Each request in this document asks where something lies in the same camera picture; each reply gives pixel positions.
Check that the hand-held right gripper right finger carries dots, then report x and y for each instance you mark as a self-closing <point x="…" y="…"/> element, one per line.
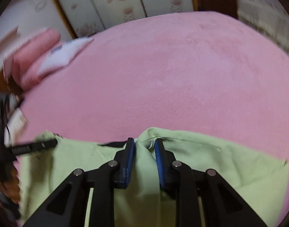
<point x="160" y="163"/>

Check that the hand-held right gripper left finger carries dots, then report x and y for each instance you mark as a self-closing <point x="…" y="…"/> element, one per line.
<point x="129" y="160"/>

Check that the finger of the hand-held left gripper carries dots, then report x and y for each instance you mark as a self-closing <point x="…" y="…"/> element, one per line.
<point x="45" y="144"/>

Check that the green and black hooded jacket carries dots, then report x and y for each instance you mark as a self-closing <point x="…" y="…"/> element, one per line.
<point x="206" y="170"/>

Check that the person's left hand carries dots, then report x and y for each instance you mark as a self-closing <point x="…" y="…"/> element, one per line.
<point x="13" y="186"/>

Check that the cream folded cloth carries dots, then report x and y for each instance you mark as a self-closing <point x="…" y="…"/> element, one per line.
<point x="16" y="120"/>

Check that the wooden headboard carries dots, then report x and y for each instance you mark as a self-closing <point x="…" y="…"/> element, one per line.
<point x="13" y="88"/>

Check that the pink folded quilt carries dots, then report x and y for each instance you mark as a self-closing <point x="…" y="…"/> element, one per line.
<point x="35" y="61"/>

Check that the pink bed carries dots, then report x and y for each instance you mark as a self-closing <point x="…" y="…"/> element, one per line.
<point x="158" y="75"/>

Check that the white printed pillow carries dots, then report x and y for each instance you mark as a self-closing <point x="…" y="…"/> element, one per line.
<point x="61" y="54"/>

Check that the white coiled pipe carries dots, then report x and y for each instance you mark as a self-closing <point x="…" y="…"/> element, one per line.
<point x="41" y="4"/>

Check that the floral sliding door wardrobe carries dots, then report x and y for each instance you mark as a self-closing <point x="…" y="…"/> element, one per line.
<point x="111" y="0"/>

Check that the wooden wall shelf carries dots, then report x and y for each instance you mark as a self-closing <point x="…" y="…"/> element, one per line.
<point x="4" y="43"/>

